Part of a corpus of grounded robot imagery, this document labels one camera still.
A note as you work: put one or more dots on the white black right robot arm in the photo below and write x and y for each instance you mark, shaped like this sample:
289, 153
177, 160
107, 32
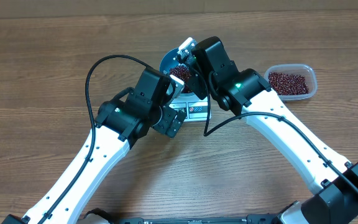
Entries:
331, 178

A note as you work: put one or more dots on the red beans in bowl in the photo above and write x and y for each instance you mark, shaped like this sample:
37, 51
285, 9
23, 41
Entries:
182, 72

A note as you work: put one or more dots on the white digital kitchen scale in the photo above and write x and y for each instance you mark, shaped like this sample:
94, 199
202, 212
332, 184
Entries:
194, 108

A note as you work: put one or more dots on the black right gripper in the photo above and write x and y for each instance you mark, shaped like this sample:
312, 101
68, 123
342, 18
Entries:
198, 91

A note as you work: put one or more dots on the red adzuki beans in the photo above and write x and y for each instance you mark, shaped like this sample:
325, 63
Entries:
288, 84

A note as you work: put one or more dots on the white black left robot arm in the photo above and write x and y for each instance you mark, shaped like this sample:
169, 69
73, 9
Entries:
119, 124

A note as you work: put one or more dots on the clear plastic food container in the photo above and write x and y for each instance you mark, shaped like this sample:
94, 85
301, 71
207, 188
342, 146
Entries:
297, 69

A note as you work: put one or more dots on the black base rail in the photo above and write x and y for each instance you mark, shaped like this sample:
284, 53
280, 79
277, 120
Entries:
99, 216

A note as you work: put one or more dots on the blue plastic bowl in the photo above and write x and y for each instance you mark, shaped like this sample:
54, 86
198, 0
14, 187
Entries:
169, 62

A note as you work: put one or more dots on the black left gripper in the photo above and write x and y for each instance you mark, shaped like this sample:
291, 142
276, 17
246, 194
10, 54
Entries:
173, 121

